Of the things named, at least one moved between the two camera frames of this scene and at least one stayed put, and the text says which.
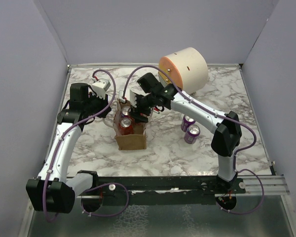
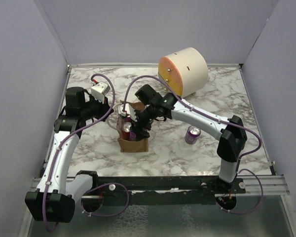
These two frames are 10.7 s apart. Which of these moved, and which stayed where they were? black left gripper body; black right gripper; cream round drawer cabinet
Moved: black right gripper
Stayed: cream round drawer cabinet; black left gripper body
